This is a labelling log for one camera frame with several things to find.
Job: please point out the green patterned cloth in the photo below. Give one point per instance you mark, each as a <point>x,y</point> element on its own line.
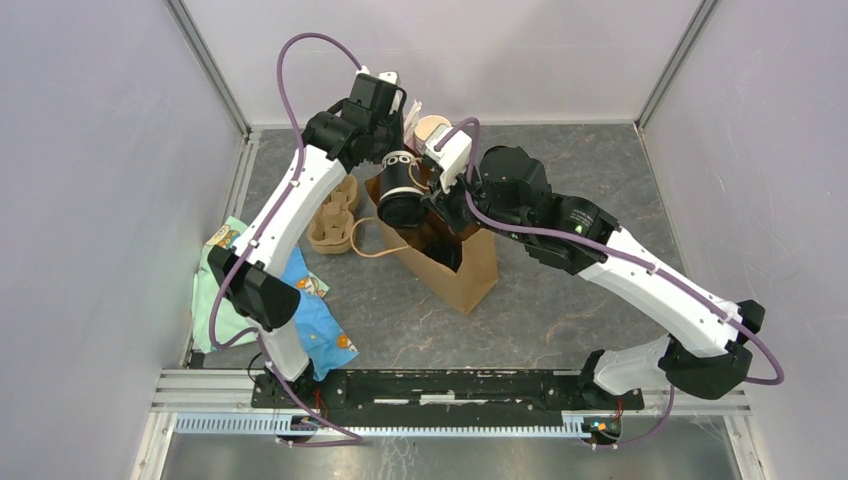
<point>205,289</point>

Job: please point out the brown cardboard cup carriers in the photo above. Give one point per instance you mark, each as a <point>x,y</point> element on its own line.
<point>330,229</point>

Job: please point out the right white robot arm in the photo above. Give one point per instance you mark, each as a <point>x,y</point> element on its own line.
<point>706,350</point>

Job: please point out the brown paper takeout bag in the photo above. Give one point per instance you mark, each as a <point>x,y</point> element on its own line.
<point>460,269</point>

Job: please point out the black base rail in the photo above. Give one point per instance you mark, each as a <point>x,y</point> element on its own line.
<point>457,398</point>

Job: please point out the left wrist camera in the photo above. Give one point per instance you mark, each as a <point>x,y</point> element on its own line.
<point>381,93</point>

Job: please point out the black paper coffee cup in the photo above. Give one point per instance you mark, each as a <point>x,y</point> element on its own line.
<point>445,253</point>

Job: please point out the blue patterned cloth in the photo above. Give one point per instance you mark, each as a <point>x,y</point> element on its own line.
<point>327,345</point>

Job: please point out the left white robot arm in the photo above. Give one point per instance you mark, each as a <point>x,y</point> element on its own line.
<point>249,272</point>

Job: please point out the stack of paper cups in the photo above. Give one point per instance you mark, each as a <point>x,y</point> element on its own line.
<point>428,126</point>

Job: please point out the wooden stirrers in wrappers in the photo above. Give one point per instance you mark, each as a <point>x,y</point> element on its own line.
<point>410,122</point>

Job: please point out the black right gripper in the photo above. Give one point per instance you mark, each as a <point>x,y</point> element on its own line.
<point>445,204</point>

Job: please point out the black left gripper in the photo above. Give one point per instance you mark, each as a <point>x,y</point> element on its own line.
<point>398,121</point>

